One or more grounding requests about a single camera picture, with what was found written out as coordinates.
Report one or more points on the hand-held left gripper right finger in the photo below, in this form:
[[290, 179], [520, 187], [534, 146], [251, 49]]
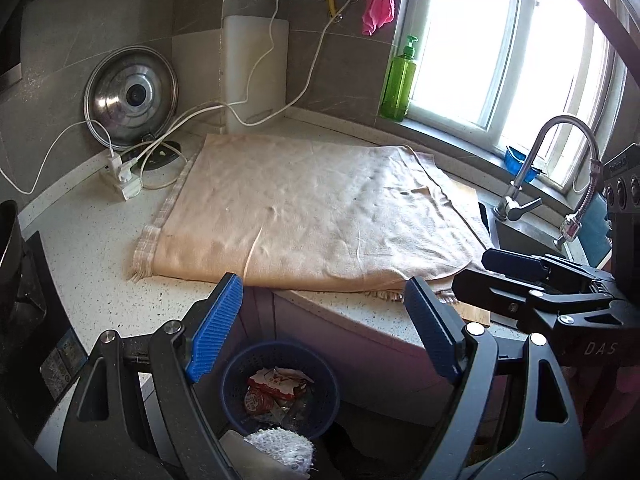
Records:
[[435, 340]]

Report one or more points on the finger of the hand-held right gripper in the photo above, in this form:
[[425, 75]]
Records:
[[515, 262], [500, 292]]

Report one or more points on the blue plastic basket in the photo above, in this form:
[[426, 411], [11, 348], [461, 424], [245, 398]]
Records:
[[235, 385]]

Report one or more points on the green pump bottle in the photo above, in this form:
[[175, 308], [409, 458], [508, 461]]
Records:
[[397, 85]]

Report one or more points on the dark blue cloth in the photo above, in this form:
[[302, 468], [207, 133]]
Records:
[[597, 225]]

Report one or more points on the black dish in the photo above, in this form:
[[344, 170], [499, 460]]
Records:
[[162, 155]]

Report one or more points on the white power strip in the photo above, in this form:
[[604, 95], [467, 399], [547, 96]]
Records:
[[125, 185]]

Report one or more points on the black gas stove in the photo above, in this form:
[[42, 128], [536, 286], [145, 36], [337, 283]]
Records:
[[45, 320]]

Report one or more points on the steel kitchen faucet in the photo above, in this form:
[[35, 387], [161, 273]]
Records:
[[537, 145]]

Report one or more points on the steel sink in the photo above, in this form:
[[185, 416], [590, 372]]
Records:
[[525, 237]]

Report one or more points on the white window frame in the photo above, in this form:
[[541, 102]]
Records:
[[492, 60]]

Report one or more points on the pink cloth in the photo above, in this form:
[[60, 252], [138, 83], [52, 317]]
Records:
[[377, 7]]

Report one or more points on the beige towel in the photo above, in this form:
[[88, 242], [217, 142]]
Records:
[[300, 210]]

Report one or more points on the white plastic cutting board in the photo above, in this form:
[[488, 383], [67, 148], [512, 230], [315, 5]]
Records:
[[255, 60]]

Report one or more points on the steel pot lid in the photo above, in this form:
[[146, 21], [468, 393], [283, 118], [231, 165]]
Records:
[[115, 95]]

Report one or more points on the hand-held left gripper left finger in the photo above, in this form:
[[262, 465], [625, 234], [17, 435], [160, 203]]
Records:
[[215, 330]]

